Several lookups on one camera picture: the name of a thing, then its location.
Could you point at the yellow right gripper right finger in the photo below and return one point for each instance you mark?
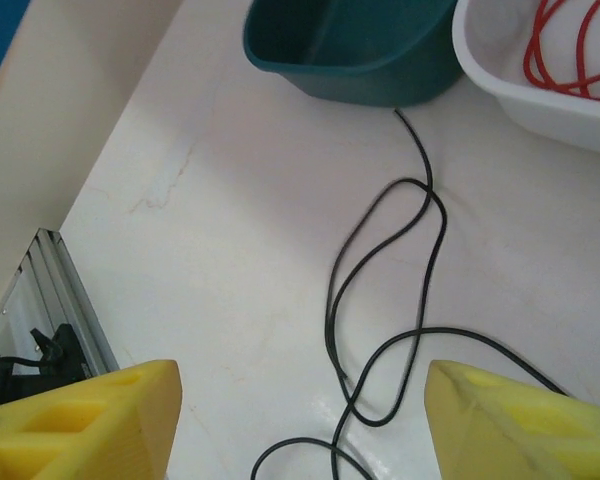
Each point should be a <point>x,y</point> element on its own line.
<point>520,440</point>

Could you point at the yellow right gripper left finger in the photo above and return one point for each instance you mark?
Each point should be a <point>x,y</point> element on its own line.
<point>80,435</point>

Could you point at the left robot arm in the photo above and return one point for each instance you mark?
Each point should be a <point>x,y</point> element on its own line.
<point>67,347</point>

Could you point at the white plastic bin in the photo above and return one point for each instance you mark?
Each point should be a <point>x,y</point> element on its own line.
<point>555,120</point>

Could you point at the teal plastic bin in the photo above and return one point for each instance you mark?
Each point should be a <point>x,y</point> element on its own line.
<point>360,80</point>

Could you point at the long aluminium mounting rail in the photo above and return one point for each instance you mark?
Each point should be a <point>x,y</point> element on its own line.
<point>62,280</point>

